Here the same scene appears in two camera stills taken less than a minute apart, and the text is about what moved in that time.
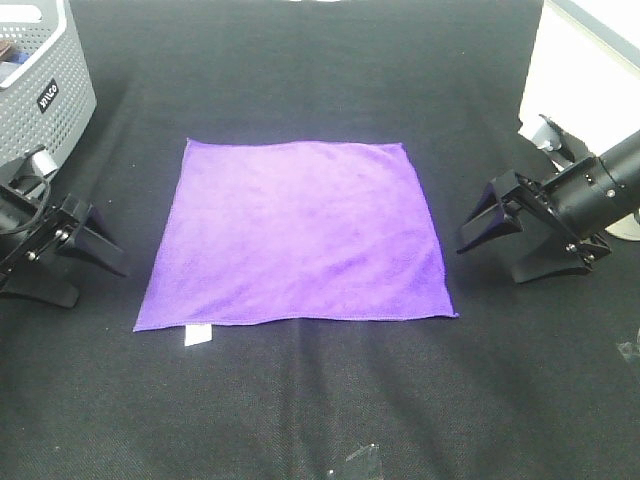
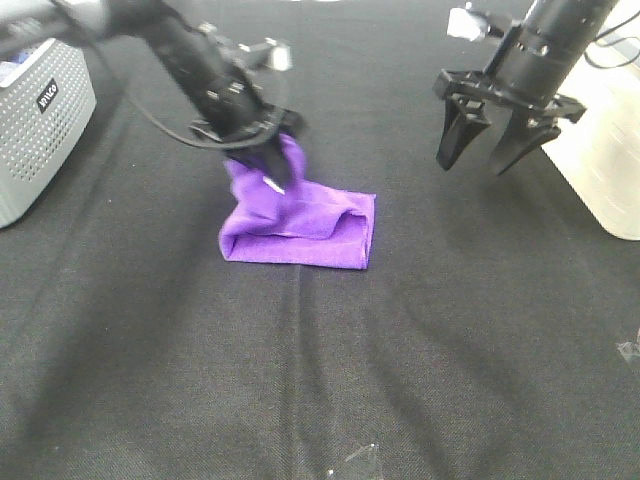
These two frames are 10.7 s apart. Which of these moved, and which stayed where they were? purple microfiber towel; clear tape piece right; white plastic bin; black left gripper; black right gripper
Moved: black right gripper; purple microfiber towel; black left gripper
Stayed: white plastic bin; clear tape piece right
